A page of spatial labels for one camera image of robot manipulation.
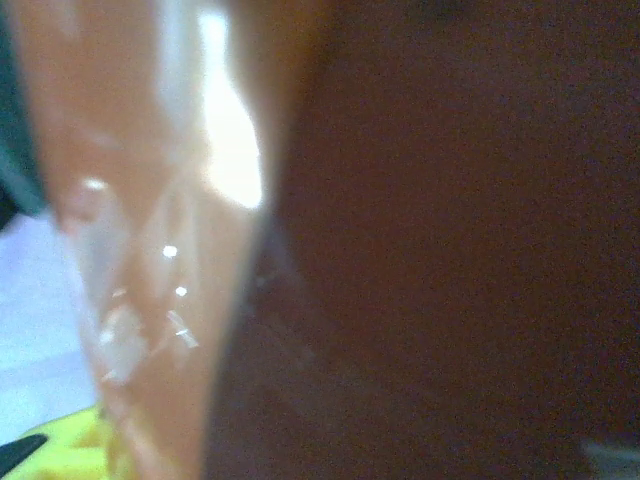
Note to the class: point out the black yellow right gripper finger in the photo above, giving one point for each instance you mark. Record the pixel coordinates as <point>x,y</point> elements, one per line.
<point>55,450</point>

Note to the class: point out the amber tinted plastic bottle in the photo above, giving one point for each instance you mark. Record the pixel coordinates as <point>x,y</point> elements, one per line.
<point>150,200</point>

